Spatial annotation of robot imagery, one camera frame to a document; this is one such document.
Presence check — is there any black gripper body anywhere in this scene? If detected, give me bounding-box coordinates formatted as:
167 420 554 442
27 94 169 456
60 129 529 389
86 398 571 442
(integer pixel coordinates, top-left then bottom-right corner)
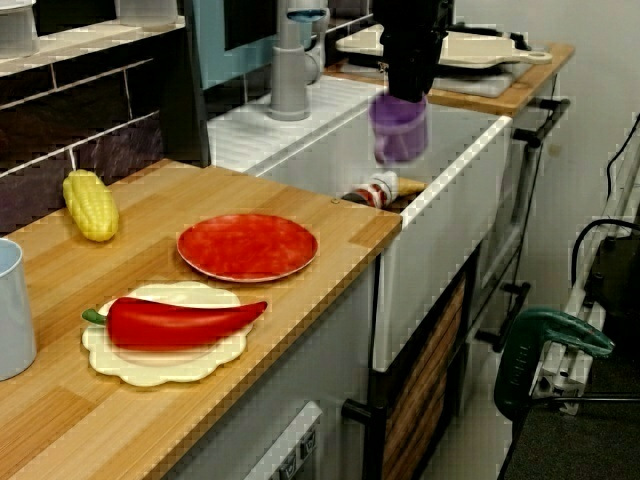
377 22 450 79

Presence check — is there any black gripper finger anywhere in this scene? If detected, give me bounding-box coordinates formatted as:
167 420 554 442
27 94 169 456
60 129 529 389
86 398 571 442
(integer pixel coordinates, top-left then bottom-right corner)
409 74 431 104
388 75 411 104

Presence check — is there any purple plastic mug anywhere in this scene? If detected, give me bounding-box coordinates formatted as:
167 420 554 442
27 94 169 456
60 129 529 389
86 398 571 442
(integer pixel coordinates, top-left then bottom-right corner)
368 92 432 166

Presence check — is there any red toy chili pepper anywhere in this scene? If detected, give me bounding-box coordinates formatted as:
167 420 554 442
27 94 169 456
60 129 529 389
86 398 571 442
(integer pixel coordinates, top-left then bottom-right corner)
81 297 269 351

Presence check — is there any white tray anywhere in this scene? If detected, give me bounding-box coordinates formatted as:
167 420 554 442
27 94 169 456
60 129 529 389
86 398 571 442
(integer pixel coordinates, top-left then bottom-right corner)
339 58 532 99

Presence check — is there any cream cutting board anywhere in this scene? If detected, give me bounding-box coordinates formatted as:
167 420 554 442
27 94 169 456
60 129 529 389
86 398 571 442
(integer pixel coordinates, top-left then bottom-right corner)
335 23 554 70

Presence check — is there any toy ice cream cone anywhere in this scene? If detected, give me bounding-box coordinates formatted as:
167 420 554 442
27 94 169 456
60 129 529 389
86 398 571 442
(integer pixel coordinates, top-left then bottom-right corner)
396 177 429 200

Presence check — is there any red tomato can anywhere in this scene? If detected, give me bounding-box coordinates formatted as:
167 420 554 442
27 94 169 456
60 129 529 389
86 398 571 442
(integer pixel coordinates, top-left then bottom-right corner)
342 169 401 208

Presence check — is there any grey toy faucet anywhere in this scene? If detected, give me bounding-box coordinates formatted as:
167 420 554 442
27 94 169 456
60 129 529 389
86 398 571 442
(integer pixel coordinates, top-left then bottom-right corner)
269 0 332 122

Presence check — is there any white toy sink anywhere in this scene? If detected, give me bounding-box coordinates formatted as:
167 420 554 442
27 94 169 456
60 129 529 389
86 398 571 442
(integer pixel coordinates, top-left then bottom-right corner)
207 74 514 374

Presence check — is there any black upright kitchen panel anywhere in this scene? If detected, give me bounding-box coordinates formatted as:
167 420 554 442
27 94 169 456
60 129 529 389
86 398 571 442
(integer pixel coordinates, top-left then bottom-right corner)
159 0 211 169

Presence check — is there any red round plate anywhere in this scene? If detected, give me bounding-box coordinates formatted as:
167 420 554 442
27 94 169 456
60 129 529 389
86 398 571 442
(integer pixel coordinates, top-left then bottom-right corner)
177 213 320 284

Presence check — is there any white toy kitchen cabinet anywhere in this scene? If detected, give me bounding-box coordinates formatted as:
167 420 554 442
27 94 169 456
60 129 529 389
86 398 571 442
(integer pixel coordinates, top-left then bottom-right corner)
164 259 566 480

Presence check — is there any white pot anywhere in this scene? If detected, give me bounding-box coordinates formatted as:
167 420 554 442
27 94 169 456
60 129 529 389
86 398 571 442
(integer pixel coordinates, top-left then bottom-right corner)
115 0 179 29

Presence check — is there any black device box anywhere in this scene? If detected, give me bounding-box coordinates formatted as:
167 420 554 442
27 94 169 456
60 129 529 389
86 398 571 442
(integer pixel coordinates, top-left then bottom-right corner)
584 233 640 334

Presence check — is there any wooden crate front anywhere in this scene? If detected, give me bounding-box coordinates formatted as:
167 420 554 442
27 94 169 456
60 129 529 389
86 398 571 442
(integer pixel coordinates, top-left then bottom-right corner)
382 277 467 480

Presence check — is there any yellow toy corn cob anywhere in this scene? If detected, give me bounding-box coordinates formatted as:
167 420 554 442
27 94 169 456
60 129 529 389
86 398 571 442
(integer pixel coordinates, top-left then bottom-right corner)
62 169 121 243

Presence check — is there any grey toy dishwasher front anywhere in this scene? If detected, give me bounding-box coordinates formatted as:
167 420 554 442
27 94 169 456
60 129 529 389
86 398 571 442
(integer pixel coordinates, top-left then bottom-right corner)
243 399 326 480

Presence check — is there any cream scalloped plate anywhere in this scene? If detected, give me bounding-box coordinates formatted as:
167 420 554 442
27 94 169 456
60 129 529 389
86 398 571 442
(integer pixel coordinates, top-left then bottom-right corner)
81 280 256 388

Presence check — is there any white container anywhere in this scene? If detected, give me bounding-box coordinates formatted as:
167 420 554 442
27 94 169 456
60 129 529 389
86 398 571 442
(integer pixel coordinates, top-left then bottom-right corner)
0 0 41 58

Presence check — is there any light blue plastic tumbler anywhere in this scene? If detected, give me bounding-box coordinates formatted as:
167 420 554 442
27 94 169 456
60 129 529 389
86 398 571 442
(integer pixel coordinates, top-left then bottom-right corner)
0 238 38 382

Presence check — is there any black cabinet handle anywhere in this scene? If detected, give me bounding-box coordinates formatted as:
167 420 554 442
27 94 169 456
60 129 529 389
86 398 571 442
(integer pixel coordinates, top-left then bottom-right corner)
341 397 387 480
512 97 572 150
473 281 532 354

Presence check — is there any black cable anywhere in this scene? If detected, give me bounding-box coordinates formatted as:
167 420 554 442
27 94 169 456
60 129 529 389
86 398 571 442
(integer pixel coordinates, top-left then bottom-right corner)
571 218 640 301
606 112 640 189

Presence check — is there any white aluminium frame rail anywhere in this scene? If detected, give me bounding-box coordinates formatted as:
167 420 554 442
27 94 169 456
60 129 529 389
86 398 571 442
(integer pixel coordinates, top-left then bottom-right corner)
529 144 640 416

